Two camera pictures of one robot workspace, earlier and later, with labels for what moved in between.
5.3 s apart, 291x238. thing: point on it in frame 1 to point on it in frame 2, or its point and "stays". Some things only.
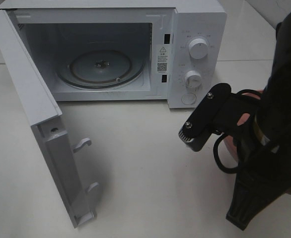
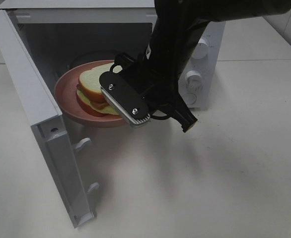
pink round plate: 232,147 to 65,93
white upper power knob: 198,48 stays
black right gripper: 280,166 to 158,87
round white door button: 188,98 stays
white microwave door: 44,116 stays
